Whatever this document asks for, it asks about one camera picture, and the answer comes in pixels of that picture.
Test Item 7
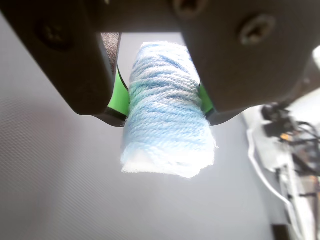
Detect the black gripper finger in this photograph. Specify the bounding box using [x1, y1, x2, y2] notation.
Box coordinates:
[0, 0, 130, 128]
[174, 0, 320, 126]

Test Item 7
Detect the light blue yarn-wrapped block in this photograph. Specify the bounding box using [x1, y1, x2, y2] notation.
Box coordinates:
[120, 41, 219, 179]

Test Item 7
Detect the white cable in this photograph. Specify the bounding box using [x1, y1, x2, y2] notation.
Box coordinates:
[246, 122, 305, 240]

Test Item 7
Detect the black wire bundle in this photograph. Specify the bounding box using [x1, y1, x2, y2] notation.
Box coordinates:
[259, 102, 320, 181]

